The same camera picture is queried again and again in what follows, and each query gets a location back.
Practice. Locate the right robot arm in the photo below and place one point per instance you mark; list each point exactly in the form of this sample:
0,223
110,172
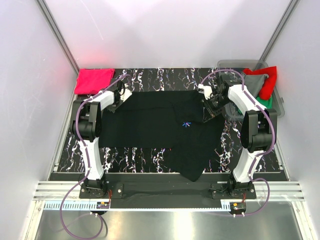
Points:
257,135

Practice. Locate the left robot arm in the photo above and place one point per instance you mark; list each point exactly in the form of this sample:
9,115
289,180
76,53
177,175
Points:
86,126

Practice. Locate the red t-shirt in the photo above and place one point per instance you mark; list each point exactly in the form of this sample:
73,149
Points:
269,83

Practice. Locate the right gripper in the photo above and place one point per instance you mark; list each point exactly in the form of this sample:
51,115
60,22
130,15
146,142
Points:
209,113

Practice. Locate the green t-shirt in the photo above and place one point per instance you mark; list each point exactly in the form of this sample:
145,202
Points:
265,102

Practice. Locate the right aluminium corner post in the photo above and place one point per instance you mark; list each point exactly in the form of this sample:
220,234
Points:
288,12

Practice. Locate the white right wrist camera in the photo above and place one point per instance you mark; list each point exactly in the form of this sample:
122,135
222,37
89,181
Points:
206,90

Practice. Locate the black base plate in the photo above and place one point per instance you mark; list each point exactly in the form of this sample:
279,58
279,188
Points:
143,202

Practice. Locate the black t-shirt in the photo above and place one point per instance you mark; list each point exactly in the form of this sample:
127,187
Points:
171,120

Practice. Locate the aluminium corner post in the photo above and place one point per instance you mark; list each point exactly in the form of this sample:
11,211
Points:
44,8
288,12

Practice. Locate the left aluminium corner post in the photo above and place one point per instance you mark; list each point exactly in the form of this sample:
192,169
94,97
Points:
44,8

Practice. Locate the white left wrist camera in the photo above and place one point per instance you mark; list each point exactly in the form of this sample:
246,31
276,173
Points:
124,94

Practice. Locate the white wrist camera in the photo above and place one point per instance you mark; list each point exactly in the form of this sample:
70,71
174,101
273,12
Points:
206,90
124,94

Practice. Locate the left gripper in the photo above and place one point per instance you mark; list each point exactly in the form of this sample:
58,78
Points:
113,109

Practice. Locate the pink folded t-shirt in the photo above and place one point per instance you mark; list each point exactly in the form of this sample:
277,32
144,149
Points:
91,81

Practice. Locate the aluminium frame rail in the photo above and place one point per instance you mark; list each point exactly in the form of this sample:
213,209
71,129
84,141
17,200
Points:
278,190

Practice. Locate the clear plastic bin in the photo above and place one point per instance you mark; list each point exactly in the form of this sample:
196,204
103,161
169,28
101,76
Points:
231,111

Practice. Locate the grey t-shirt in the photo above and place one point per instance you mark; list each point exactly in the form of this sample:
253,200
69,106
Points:
254,83

